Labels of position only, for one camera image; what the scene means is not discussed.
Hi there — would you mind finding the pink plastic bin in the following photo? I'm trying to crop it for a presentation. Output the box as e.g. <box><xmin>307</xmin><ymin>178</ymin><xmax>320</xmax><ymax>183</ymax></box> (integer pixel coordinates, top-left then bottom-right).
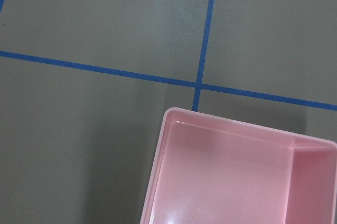
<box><xmin>140</xmin><ymin>108</ymin><xmax>336</xmax><ymax>223</ymax></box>

